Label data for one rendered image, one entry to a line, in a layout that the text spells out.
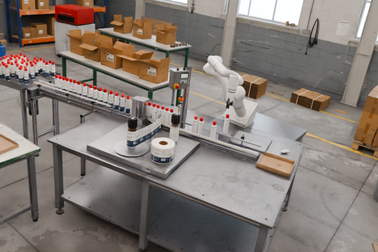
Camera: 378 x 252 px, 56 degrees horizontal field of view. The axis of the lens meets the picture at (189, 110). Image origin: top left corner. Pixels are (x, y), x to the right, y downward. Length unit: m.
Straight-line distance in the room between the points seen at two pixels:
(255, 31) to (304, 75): 1.59
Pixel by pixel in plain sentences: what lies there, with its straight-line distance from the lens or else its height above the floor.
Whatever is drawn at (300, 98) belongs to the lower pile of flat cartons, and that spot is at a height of 0.14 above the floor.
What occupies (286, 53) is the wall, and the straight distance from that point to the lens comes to 8.70.
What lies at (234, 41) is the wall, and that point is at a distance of 9.28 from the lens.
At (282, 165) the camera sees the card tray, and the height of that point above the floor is 0.83.
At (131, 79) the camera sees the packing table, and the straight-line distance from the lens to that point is 5.28.
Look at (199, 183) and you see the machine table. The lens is 2.90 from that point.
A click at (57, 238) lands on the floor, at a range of 3.66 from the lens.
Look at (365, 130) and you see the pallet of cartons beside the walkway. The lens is 6.12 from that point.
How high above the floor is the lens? 2.45
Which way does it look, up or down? 23 degrees down
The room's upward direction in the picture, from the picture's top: 7 degrees clockwise
